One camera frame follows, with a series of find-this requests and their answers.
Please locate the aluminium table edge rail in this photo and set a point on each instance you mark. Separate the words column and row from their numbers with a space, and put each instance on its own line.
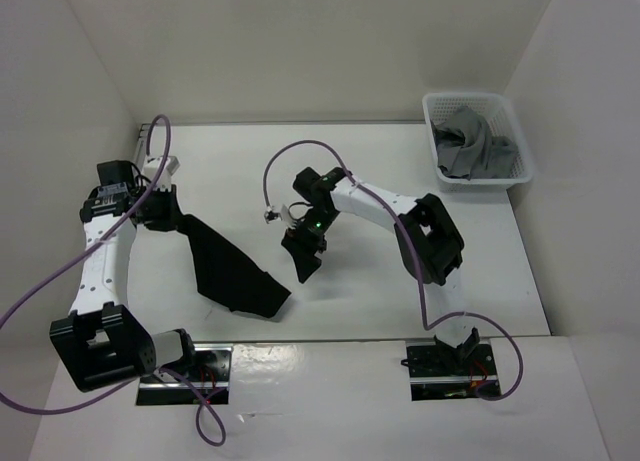
column 140, row 152

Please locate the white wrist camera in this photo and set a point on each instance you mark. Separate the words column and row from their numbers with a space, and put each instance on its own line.
column 152, row 168
column 283, row 214

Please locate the white plastic basket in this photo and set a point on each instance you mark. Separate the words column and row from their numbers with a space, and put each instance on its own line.
column 502, row 121

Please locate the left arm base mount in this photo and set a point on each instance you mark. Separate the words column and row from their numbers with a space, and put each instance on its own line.
column 210, row 375

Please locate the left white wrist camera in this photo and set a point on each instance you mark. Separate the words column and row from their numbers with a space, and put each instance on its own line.
column 152, row 168

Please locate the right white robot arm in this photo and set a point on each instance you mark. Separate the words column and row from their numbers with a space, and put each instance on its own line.
column 429, row 242

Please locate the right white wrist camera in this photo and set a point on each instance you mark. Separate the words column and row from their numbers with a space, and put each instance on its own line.
column 283, row 214

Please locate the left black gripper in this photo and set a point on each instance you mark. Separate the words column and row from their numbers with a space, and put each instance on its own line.
column 172, row 217

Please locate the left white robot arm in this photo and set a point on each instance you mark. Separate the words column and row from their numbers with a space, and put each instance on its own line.
column 100, row 342

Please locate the black skirt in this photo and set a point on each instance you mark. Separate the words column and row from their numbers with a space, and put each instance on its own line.
column 228, row 276

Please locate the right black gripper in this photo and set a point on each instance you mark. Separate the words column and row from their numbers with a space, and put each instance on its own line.
column 306, row 261

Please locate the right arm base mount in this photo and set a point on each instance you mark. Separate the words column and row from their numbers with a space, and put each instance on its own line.
column 431, row 380

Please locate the grey skirt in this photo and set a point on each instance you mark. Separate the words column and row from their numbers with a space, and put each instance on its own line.
column 467, row 149

